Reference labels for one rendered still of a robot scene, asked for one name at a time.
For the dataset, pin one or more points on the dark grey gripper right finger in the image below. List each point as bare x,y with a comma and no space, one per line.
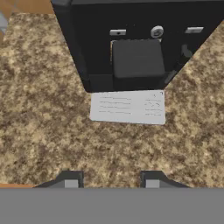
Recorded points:
151,178

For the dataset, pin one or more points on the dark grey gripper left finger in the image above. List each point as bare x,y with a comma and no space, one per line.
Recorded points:
71,178

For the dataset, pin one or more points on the white printed label plate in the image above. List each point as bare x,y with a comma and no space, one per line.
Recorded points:
127,107

